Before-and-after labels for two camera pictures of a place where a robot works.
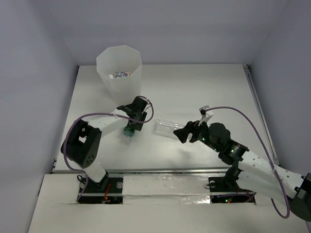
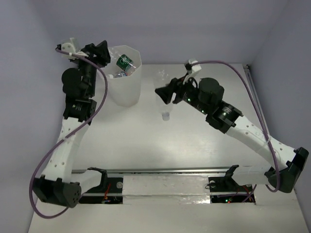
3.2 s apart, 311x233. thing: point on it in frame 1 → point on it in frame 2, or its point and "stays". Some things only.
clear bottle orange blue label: [118, 74] stays
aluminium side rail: [261, 114] stays
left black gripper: [135, 121] → [92, 54]
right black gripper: [192, 126] → [166, 92]
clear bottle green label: [128, 132] → [126, 63]
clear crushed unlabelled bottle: [165, 128] → [163, 76]
